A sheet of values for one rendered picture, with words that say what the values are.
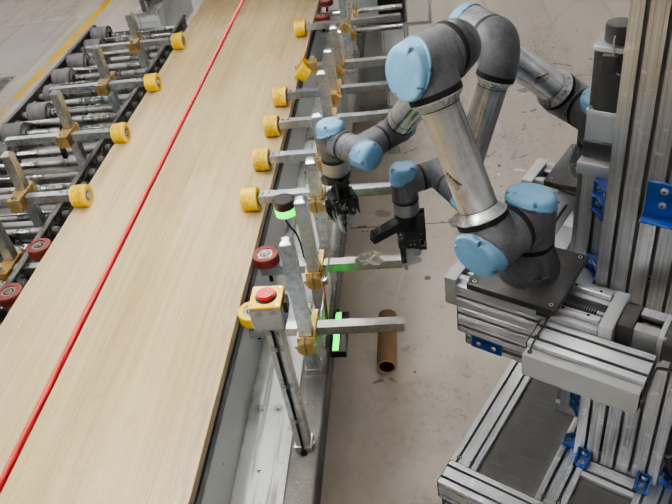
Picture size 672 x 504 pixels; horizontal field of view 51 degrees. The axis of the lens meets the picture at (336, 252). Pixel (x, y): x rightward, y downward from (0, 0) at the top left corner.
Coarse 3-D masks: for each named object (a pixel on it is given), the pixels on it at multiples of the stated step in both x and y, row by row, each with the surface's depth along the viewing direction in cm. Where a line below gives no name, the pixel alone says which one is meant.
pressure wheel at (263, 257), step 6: (264, 246) 216; (270, 246) 215; (258, 252) 214; (264, 252) 212; (270, 252) 213; (276, 252) 212; (258, 258) 211; (264, 258) 211; (270, 258) 210; (276, 258) 212; (258, 264) 211; (264, 264) 210; (270, 264) 211; (276, 264) 212; (270, 276) 218
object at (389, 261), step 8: (384, 256) 211; (392, 256) 211; (400, 256) 210; (280, 264) 215; (304, 264) 213; (336, 264) 212; (344, 264) 212; (352, 264) 211; (360, 264) 211; (368, 264) 211; (384, 264) 210; (392, 264) 210; (400, 264) 210; (264, 272) 215; (272, 272) 215; (280, 272) 215; (304, 272) 215
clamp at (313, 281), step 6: (324, 252) 216; (324, 258) 215; (306, 270) 209; (306, 276) 209; (312, 276) 208; (318, 276) 208; (306, 282) 208; (312, 282) 208; (318, 282) 207; (312, 288) 209; (318, 288) 209
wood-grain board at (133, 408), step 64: (256, 0) 403; (192, 64) 340; (256, 64) 330; (192, 128) 286; (256, 128) 279; (128, 192) 253; (192, 192) 247; (64, 256) 227; (128, 256) 222; (192, 256) 218; (64, 320) 202; (128, 320) 198; (192, 320) 194; (0, 384) 184; (64, 384) 181; (128, 384) 178; (192, 384) 175; (0, 448) 167; (64, 448) 165; (128, 448) 162; (192, 448) 160
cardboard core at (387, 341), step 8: (384, 312) 306; (392, 312) 306; (384, 336) 294; (392, 336) 295; (384, 344) 291; (392, 344) 291; (384, 352) 287; (392, 352) 288; (384, 360) 284; (392, 360) 284; (384, 368) 289; (392, 368) 288
